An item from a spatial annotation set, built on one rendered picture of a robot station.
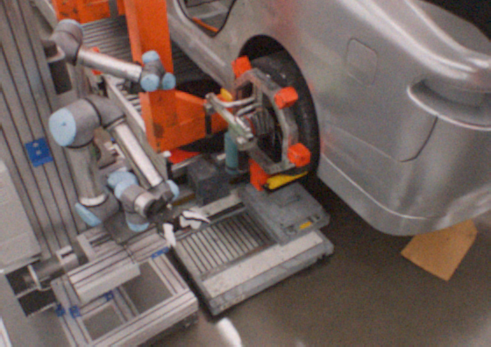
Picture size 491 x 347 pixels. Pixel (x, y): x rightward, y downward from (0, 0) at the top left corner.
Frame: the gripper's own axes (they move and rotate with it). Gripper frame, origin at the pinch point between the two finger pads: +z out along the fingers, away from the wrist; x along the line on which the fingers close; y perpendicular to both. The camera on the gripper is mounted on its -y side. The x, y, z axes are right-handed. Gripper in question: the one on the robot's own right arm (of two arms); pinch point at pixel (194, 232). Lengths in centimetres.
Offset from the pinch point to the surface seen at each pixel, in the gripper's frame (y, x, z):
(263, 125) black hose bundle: 12, -85, -37
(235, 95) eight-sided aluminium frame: 19, -109, -75
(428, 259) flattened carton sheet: 102, -162, 41
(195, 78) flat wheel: 53, -158, -152
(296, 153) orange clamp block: 23, -92, -21
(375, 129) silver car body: -11, -84, 17
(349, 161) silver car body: 13, -91, 7
